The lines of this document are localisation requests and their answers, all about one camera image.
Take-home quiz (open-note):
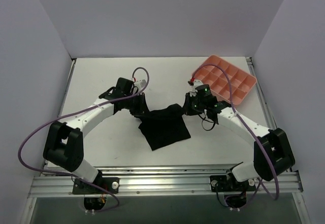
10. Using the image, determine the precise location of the aluminium mounting rail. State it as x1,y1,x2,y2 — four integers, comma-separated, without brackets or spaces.
28,165,304,198

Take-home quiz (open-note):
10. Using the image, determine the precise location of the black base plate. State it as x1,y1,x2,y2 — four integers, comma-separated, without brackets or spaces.
72,177,120,195
210,175,256,193

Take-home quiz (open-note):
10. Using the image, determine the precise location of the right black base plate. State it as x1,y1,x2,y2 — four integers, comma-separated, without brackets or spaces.
210,175,256,193

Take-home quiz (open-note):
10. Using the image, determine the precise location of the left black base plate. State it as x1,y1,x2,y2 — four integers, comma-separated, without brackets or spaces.
72,177,120,195

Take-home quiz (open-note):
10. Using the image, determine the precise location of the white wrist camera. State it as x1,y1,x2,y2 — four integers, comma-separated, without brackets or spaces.
133,78,147,91
188,78,203,92

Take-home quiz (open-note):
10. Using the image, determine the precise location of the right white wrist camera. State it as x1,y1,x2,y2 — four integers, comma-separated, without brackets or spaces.
188,78,203,92

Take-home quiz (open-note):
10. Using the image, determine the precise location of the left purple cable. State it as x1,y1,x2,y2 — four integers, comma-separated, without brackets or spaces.
18,67,150,213

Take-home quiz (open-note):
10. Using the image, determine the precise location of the pink compartment tray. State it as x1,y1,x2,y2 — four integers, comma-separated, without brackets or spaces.
190,55,257,106

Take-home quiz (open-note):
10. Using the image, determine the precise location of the black underwear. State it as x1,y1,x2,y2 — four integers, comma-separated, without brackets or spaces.
138,104,191,151

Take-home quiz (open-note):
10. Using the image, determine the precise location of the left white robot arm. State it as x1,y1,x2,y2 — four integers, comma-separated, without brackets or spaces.
43,78,148,193

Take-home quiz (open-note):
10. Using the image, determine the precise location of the thin black wire loop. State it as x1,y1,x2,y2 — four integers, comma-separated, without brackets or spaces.
199,108,219,132

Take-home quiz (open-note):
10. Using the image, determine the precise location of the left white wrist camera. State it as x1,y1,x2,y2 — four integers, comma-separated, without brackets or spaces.
133,78,147,91

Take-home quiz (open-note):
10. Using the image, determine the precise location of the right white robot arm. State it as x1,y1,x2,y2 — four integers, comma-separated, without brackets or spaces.
183,80,296,190

